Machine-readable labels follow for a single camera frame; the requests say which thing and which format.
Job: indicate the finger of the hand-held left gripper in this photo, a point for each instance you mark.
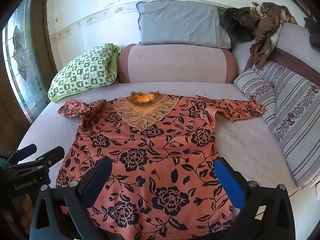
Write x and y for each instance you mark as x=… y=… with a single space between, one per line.
x=51 y=155
x=25 y=151

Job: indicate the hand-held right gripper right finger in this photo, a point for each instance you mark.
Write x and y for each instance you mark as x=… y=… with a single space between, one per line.
x=230 y=180

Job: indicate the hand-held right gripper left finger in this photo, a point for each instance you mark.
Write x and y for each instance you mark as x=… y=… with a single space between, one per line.
x=96 y=180

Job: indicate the orange black floral shirt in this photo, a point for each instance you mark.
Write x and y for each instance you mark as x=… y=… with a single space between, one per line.
x=160 y=160

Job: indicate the green white patterned pillow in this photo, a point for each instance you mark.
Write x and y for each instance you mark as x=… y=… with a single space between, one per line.
x=85 y=72

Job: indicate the large striped floral pillow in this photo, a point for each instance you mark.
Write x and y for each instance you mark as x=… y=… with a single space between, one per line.
x=297 y=120

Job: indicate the stained glass window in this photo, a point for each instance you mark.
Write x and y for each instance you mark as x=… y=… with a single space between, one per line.
x=21 y=55

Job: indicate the small striped floral pillow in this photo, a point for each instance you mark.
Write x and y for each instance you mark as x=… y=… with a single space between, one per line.
x=255 y=85

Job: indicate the pink bolster with maroon ends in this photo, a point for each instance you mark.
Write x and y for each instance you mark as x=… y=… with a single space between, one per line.
x=175 y=63

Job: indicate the lilac cushion with maroon band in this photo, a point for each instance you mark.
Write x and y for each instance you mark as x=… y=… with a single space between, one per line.
x=297 y=45

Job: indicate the brown crumpled cloth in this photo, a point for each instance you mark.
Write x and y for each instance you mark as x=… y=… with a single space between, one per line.
x=267 y=30

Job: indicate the dark furry cloth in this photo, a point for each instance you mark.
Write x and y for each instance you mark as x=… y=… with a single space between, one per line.
x=237 y=25

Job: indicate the grey pillow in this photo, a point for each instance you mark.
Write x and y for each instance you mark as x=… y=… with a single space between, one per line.
x=177 y=22

